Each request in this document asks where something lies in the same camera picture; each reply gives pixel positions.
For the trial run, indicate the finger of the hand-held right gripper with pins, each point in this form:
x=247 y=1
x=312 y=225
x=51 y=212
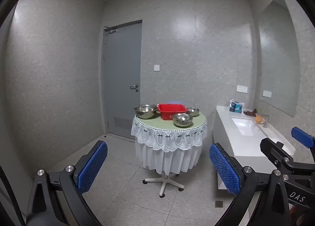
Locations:
x=270 y=148
x=301 y=136

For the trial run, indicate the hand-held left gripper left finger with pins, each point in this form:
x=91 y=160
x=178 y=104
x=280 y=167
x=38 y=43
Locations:
x=93 y=167

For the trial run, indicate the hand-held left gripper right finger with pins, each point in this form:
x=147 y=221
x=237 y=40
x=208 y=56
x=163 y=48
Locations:
x=225 y=169

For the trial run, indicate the medium steel bowl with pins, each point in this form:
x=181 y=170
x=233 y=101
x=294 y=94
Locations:
x=182 y=120

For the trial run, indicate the small steel bowl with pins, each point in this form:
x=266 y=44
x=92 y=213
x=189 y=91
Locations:
x=192 y=111

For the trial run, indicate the large steel bowl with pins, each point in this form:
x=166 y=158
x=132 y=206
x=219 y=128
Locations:
x=146 y=112

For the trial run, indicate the red plastic basin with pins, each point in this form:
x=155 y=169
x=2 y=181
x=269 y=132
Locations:
x=169 y=112

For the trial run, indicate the white vanity counter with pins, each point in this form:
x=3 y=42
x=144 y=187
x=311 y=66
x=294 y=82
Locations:
x=246 y=142

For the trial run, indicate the metal faucet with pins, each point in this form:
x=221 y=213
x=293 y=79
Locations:
x=265 y=121

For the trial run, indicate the orange round object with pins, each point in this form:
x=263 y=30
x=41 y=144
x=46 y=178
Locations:
x=259 y=118

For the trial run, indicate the white sink basin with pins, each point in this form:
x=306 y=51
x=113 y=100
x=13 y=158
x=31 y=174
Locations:
x=246 y=126

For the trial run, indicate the square floor drain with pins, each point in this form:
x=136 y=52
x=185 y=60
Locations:
x=219 y=204

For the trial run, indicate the brown cloth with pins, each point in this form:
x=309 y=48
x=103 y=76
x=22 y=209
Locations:
x=249 y=112

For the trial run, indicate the door vent grille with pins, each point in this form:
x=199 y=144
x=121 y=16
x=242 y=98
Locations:
x=123 y=123

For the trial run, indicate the blue tissue pack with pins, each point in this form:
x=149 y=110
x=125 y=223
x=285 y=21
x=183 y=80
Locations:
x=236 y=106

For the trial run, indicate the white lace tablecloth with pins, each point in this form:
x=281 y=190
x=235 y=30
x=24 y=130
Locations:
x=167 y=157

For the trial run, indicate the white swivel table base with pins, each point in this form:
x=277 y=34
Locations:
x=163 y=183

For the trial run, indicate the round pale green table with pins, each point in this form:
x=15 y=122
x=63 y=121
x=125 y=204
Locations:
x=167 y=124

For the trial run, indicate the grey door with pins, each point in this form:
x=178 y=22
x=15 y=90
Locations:
x=120 y=68

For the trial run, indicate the metal door closer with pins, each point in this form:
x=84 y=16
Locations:
x=110 y=30

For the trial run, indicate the white wall socket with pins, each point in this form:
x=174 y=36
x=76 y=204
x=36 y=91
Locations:
x=242 y=89

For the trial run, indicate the wall mirror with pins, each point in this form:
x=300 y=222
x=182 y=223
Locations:
x=278 y=63

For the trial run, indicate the white light switch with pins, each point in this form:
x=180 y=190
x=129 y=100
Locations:
x=156 y=67

